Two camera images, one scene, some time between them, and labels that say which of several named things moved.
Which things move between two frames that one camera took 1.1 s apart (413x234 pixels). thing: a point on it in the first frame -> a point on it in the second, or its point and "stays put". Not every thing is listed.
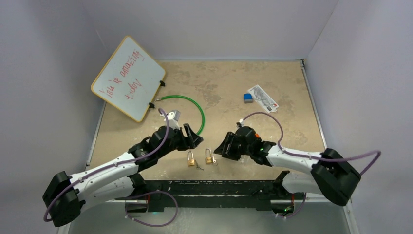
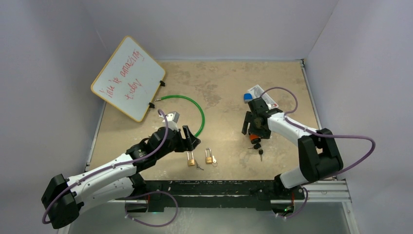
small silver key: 197,166 stays put
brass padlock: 208,159 stays put
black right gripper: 230,138 -> 264,133
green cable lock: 190,100 stays put
